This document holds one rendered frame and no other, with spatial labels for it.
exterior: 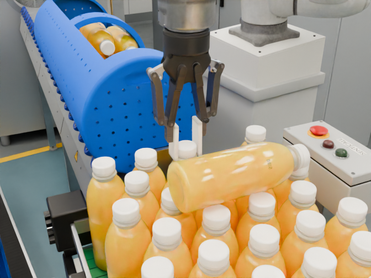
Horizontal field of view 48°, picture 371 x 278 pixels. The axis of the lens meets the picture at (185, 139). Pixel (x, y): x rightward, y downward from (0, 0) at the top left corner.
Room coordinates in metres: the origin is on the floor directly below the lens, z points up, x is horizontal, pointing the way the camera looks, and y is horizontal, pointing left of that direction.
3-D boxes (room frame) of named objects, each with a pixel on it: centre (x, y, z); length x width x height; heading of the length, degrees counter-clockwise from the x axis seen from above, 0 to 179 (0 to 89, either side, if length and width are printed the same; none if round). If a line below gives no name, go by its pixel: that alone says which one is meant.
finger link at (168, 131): (0.65, 0.04, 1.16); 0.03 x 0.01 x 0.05; 112
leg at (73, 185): (1.71, 0.55, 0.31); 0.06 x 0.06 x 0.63; 24
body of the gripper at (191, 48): (0.67, 0.00, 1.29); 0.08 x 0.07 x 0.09; 112
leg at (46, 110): (2.61, 0.94, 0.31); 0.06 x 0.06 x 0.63; 24
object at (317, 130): (0.75, -0.27, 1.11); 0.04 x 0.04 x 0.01
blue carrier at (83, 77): (1.24, 0.26, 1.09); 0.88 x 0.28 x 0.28; 24
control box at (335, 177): (0.71, -0.29, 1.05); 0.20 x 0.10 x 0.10; 24
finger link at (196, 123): (0.68, -0.02, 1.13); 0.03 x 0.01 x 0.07; 22
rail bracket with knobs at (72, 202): (0.66, 0.23, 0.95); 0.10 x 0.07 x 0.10; 114
